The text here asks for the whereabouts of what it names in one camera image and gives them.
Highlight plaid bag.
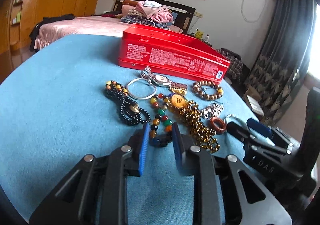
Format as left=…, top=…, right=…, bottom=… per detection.
left=217, top=48, right=243, bottom=81

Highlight tiger eye bead necklace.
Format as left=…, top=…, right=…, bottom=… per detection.
left=167, top=93, right=221, bottom=154

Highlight bed with pink cover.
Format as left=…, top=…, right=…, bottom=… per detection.
left=34, top=0, right=196, bottom=51

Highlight yellow pikachu toy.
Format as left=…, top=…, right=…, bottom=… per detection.
left=194, top=28, right=204, bottom=40

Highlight dark patterned curtain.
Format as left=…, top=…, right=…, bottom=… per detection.
left=245, top=0, right=317, bottom=126

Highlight white hanging cable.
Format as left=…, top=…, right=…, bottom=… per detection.
left=240, top=0, right=270, bottom=23

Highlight white box on stool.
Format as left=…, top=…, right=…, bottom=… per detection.
left=242, top=86, right=264, bottom=117

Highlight silver bangle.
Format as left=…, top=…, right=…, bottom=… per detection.
left=126, top=77, right=157, bottom=101

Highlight brown wooden bead bracelet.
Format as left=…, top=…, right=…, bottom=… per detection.
left=192, top=79, right=224, bottom=101

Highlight black bead necklace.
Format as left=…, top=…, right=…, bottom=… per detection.
left=103, top=80, right=152, bottom=126

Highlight white lotion bottle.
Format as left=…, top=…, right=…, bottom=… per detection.
left=204, top=34, right=209, bottom=43

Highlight red tin box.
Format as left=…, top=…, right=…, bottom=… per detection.
left=118, top=24, right=230, bottom=84

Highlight blue table cloth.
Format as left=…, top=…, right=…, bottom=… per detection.
left=0, top=34, right=266, bottom=222

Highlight gold charm ornament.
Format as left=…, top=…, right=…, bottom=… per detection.
left=170, top=87, right=187, bottom=96

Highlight black white nightstand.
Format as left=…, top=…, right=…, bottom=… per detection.
left=187, top=33, right=213, bottom=47

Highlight silver wrist watch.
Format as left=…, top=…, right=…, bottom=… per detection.
left=140, top=66, right=187, bottom=92

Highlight multicolour agate bead bracelet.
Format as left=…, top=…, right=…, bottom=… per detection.
left=149, top=92, right=174, bottom=148

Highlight silver chain pile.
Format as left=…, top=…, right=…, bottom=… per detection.
left=201, top=102, right=225, bottom=120

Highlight black garment on bed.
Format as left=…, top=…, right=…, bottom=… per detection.
left=29, top=14, right=75, bottom=52

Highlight red-brown jade ring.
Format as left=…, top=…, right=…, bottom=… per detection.
left=209, top=116, right=227, bottom=135

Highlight pile of folded clothes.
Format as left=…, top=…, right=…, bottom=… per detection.
left=118, top=0, right=175, bottom=29

